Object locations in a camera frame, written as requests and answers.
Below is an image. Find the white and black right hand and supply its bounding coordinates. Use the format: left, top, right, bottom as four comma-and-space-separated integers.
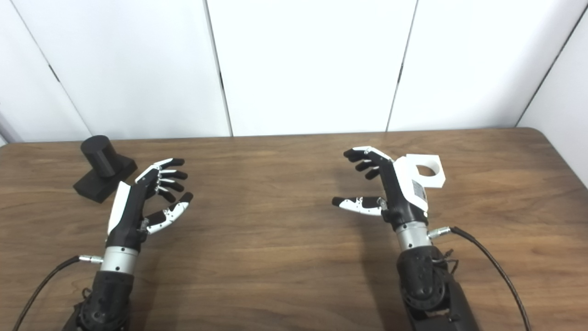
331, 146, 430, 231

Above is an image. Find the white and black left hand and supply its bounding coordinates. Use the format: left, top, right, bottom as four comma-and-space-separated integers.
106, 158, 194, 252

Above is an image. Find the white square piece with hole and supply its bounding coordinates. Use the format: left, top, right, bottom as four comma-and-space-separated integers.
406, 154, 447, 189

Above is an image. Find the black peg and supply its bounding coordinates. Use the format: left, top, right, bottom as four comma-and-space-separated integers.
73, 135, 138, 204

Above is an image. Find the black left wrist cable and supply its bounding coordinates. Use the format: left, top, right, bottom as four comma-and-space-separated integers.
11, 255, 104, 331

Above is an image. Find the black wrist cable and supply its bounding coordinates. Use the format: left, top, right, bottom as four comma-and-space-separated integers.
11, 255, 104, 331
427, 226, 532, 331

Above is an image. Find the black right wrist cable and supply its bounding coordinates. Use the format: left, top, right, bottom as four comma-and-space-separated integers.
427, 226, 532, 331

